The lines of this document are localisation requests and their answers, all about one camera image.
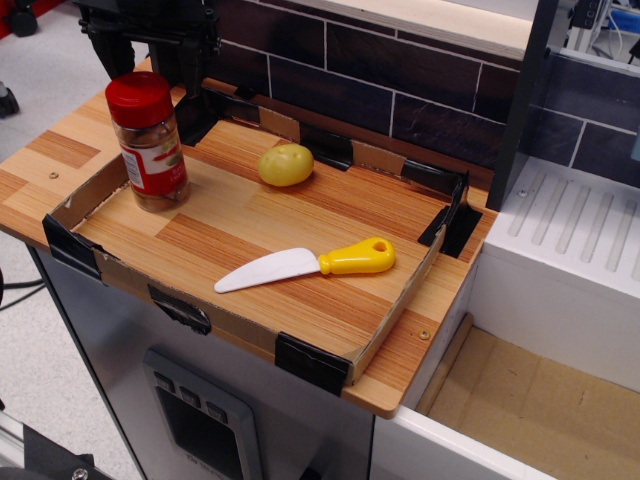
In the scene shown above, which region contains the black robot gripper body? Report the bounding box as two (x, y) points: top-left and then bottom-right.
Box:
(74, 1), (221, 59)

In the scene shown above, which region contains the grey dishwasher control panel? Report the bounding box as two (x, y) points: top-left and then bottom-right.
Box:
(143, 349), (264, 479)

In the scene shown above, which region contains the dark grey shelf post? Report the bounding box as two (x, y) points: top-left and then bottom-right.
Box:
(486, 1), (558, 211)

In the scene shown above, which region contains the black metal bracket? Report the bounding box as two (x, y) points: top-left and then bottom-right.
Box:
(23, 425), (109, 480)

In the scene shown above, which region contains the white toy sink unit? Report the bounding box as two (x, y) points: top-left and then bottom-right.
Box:
(370, 159), (639, 479)

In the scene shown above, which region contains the black caster wheel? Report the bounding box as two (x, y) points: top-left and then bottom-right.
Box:
(0, 82), (20, 118)

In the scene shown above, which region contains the taped cardboard fence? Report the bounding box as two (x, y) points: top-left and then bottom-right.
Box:
(43, 98), (496, 411)

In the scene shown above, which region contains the dark grey left post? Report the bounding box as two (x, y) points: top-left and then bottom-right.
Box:
(149, 44), (186, 89)

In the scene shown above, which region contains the red-capped spice bottle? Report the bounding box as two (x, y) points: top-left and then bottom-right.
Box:
(105, 72), (190, 212)

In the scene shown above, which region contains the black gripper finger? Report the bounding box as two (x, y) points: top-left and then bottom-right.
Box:
(89, 32), (135, 79)
(179, 42), (204, 100)

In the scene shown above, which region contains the black floor cable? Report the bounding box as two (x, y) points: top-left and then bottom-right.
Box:
(0, 267), (47, 314)

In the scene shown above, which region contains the yellow-handled white toy knife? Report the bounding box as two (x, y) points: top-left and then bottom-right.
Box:
(214, 237), (396, 294)

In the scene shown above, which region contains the yellow toy potato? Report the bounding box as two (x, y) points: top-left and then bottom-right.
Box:
(257, 144), (314, 187)

